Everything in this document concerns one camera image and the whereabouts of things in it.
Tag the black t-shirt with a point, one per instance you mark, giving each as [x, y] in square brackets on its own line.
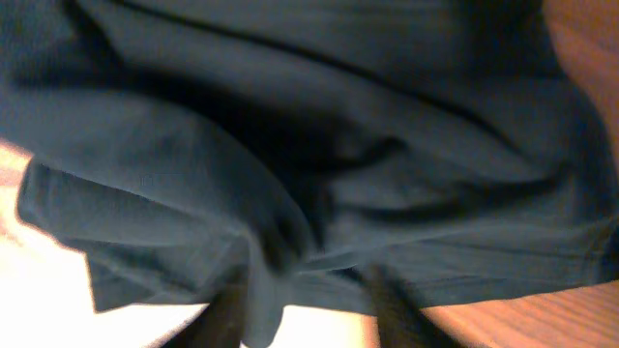
[177, 143]

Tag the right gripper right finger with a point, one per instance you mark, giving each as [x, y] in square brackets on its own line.
[400, 321]

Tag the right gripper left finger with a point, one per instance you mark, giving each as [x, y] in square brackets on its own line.
[221, 323]

